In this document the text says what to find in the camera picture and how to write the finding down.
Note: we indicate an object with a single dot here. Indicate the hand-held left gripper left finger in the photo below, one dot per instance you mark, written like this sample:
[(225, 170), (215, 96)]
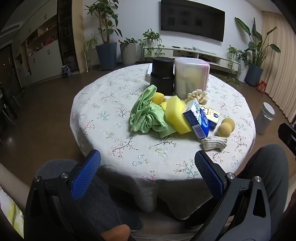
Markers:
[(85, 171)]

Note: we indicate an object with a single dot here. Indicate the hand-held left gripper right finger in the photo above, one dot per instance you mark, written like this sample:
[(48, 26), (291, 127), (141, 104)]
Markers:
[(208, 173)]

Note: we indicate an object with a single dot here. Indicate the beige knitted cloth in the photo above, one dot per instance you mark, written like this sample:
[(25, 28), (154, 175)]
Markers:
[(214, 143)]

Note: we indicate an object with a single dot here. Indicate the tan gourd-shaped sponge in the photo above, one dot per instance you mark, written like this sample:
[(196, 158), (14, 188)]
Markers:
[(226, 127)]

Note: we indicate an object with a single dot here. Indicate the blue tissue pack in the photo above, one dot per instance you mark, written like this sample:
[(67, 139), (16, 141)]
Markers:
[(196, 120)]

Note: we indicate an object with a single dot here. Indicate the yellow tissue pack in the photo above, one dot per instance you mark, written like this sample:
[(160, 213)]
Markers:
[(211, 117)]

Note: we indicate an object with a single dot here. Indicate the large yellow sponge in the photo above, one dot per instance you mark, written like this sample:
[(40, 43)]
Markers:
[(175, 113)]

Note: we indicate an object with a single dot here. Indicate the cream coral-shaped sponge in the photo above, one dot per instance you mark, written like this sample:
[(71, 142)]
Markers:
[(197, 96)]

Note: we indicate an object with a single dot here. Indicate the green cloth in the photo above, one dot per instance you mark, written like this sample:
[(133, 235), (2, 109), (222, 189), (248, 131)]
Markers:
[(143, 113)]

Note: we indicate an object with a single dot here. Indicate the small round yellow sponge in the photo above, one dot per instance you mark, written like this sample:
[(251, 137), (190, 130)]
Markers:
[(158, 97)]

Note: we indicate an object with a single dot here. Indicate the grey trash can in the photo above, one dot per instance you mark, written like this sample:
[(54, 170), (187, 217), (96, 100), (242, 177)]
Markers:
[(264, 118)]

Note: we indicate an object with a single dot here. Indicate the person's right leg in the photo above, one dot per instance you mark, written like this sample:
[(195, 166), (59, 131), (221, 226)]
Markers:
[(270, 162)]

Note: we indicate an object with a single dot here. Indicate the round table with floral cloth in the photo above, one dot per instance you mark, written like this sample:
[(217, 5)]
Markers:
[(115, 143)]

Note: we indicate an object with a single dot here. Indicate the red bag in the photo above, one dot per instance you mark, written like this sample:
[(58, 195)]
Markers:
[(261, 87)]

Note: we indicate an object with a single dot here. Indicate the beige curtain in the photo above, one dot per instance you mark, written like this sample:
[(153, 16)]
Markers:
[(279, 69)]

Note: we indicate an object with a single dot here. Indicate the white slim plant pot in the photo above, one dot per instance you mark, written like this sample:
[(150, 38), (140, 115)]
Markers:
[(242, 73)]

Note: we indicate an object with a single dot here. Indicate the bushy trailing plant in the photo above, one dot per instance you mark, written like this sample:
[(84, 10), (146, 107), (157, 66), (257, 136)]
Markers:
[(238, 58)]

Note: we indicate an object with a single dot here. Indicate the large broad-leaf plant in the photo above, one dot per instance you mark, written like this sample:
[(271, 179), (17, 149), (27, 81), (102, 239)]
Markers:
[(256, 44)]

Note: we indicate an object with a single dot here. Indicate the translucent plastic container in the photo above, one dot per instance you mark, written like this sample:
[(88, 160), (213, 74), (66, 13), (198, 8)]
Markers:
[(192, 78)]

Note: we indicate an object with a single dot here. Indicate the dark chair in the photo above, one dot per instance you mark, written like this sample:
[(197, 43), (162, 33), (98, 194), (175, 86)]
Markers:
[(5, 104)]

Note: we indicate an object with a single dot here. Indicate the white television cabinet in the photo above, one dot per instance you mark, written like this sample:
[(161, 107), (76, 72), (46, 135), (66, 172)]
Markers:
[(215, 56)]

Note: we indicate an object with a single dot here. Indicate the black cylindrical container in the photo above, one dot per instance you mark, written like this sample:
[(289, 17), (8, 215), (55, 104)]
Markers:
[(161, 76)]

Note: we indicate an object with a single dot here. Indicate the dark square plant pot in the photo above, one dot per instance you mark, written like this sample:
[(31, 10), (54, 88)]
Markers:
[(106, 55)]

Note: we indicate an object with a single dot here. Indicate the white ribbed plant pot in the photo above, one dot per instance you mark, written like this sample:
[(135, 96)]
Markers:
[(128, 54)]

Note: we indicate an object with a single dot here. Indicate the spider plant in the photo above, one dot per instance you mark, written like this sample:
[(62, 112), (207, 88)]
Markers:
[(90, 42)]

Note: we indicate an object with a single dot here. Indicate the small green plant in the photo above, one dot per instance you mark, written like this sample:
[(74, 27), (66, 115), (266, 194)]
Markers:
[(127, 41)]

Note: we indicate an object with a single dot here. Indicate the dark display shelf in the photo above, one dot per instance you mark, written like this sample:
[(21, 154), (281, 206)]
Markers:
[(66, 34)]

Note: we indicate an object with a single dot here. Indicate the trailing pothos plant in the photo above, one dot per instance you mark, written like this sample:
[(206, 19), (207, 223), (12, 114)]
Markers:
[(151, 41)]

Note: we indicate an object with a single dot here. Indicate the tall leafy plant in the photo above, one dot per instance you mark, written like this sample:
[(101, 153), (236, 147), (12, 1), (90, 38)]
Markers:
[(104, 20)]

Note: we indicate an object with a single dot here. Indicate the white wall cabinet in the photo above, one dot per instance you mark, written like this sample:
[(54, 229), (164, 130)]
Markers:
[(39, 55)]

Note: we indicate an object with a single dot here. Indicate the wall television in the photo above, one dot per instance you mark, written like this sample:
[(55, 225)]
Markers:
[(192, 19)]

